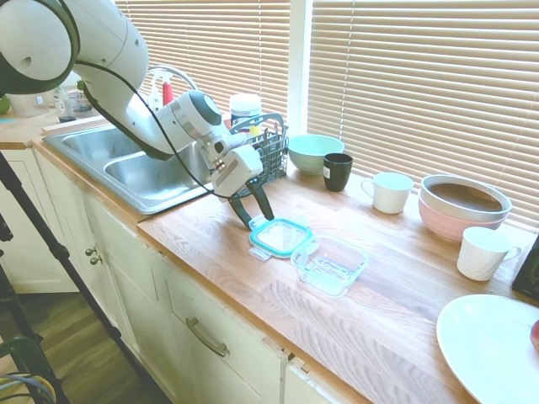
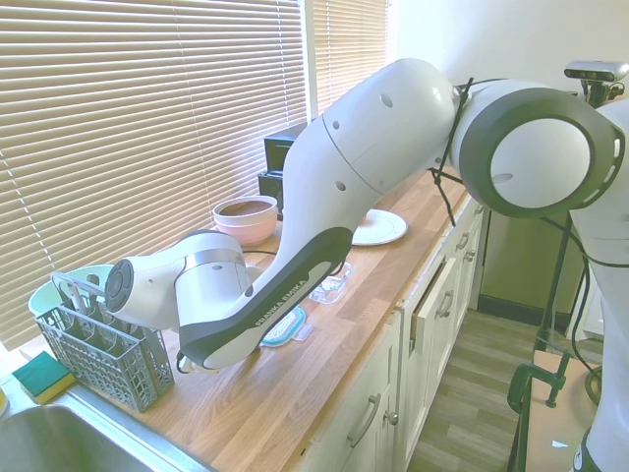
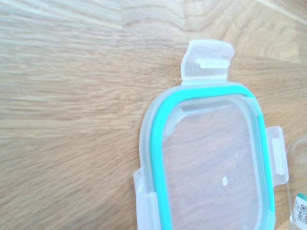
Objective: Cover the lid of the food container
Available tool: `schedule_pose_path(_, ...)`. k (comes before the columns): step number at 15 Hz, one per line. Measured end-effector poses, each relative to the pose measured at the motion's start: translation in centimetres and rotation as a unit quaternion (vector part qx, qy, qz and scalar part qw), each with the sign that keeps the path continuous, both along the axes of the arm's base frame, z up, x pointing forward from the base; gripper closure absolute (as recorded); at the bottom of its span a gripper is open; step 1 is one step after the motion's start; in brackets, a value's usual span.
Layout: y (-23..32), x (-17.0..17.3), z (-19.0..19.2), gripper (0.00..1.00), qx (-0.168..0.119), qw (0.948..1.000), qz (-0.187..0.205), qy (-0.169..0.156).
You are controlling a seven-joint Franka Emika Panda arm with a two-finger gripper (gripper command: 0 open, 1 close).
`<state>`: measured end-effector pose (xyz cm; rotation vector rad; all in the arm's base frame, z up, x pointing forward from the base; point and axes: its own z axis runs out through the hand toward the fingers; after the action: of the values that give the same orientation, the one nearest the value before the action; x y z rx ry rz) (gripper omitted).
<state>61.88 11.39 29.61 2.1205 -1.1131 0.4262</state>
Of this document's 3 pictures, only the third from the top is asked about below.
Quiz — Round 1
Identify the clear glass food container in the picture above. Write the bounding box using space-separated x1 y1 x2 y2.
286 138 307 230

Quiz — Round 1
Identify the clear lid with teal seal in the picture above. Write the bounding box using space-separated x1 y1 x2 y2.
132 39 290 230

